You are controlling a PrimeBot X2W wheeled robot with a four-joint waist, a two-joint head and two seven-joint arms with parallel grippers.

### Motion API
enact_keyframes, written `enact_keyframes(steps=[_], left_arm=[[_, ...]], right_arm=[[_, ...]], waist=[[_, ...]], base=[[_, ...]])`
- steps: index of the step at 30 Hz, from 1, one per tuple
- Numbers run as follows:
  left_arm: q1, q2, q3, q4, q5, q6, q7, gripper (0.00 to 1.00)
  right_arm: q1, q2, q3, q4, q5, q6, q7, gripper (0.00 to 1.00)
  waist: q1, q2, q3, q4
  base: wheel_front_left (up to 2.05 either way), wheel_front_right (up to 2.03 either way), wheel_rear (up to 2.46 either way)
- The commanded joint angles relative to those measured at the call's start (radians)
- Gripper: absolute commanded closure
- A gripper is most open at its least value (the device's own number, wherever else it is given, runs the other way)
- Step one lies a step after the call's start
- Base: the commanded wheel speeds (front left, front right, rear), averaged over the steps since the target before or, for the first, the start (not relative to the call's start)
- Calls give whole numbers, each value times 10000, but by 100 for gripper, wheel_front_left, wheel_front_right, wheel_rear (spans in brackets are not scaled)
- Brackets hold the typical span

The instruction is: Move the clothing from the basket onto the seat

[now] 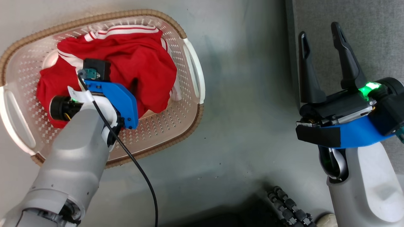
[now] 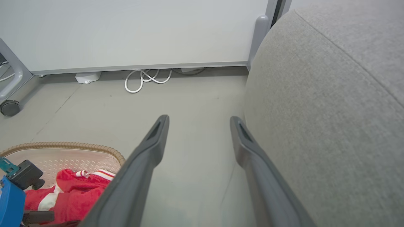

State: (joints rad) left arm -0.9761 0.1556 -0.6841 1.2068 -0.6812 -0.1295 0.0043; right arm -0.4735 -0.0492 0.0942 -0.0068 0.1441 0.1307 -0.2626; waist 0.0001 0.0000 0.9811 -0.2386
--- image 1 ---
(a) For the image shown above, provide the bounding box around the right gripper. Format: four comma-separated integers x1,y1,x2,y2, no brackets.
297,22,383,128

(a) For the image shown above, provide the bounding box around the black cable with teal plug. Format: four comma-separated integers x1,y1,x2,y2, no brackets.
77,68,158,227

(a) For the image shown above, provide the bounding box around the grey fabric sofa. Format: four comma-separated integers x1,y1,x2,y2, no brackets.
285,0,404,174

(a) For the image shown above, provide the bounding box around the left blue camera mount plate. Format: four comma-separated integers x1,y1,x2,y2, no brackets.
83,79,139,130

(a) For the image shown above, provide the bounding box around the right blue camera mount plate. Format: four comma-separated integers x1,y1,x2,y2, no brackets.
295,115,397,149

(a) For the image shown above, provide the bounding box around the black corrugated cable conduit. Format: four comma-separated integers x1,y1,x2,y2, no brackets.
267,186,317,227

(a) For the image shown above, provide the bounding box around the small cream round object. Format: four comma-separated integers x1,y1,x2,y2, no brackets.
315,213,338,227

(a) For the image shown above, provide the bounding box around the red white-striped garment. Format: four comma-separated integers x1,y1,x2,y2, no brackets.
36,25,182,129

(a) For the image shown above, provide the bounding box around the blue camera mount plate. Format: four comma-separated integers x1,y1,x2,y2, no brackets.
295,115,397,149
83,79,139,130

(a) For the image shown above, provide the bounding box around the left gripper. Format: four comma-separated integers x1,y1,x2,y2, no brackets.
49,95,84,122

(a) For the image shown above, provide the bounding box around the cream perforated laundry basket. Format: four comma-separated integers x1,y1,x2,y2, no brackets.
0,9,206,168

